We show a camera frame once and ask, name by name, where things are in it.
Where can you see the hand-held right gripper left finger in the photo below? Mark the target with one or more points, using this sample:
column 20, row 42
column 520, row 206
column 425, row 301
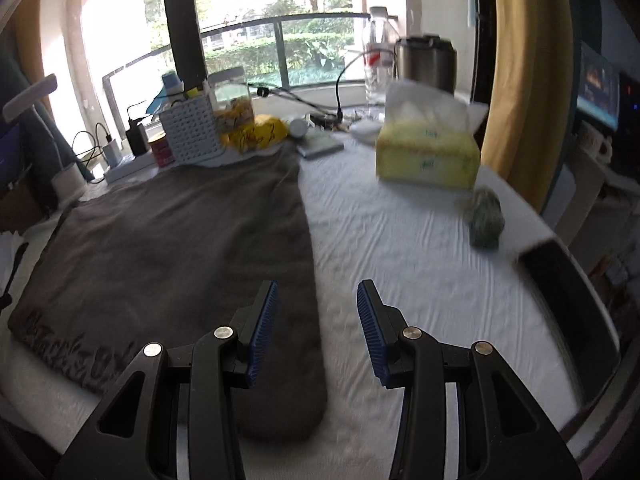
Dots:
column 262, row 330

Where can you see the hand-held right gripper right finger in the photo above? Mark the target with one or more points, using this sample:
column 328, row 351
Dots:
column 370, row 330

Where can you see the dark grey t-shirt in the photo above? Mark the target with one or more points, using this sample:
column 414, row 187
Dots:
column 175, row 250

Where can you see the small green-grey object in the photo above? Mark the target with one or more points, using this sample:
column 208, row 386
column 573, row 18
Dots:
column 485, row 217

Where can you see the yellow tissue box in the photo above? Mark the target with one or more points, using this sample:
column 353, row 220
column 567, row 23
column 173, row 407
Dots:
column 425, row 155

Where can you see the grey power bank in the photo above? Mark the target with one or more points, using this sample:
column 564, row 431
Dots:
column 320, row 147

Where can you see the yellow snack packet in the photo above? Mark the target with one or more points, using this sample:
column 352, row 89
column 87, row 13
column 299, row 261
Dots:
column 260, row 135

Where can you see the black phone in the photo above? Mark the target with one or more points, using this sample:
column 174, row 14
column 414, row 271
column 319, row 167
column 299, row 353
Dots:
column 570, row 295

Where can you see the red can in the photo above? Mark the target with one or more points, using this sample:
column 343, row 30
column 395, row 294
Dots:
column 162, row 152

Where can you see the white round puck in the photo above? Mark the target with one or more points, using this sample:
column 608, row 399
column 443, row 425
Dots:
column 300, row 127

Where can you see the white power strip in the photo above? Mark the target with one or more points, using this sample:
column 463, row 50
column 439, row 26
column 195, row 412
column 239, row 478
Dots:
column 127, row 170

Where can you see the white plastic basket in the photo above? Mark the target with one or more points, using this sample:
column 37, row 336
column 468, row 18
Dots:
column 192, row 132

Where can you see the clear snack jar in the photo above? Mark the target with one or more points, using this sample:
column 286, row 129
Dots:
column 235, row 105

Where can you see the black charger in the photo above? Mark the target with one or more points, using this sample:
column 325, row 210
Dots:
column 136, row 137

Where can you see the white charger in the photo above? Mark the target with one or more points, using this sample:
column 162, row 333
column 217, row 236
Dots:
column 112, row 152

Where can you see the blue cap bottle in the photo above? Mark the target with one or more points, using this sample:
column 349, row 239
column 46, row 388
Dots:
column 172, row 82

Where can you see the clear water bottle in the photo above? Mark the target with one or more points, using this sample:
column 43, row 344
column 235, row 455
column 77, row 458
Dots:
column 380, row 60

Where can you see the steel thermos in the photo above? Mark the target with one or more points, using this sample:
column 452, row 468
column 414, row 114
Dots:
column 425, row 62

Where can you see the yellow curtain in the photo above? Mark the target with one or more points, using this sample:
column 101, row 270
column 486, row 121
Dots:
column 530, row 85

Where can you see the white mug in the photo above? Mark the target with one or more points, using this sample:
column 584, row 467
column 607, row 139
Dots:
column 595, row 142

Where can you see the tablet with purple screen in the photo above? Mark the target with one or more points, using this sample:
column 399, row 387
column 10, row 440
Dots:
column 10, row 157

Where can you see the balcony railing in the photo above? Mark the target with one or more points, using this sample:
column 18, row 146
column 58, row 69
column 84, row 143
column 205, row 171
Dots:
column 240, row 25

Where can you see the white desk lamp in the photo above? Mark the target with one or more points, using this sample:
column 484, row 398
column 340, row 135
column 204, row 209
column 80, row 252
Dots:
column 30, row 97

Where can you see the computer monitor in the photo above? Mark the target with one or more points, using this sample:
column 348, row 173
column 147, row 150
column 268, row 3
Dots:
column 597, row 90

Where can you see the black computer case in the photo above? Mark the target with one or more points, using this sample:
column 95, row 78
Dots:
column 630, row 120

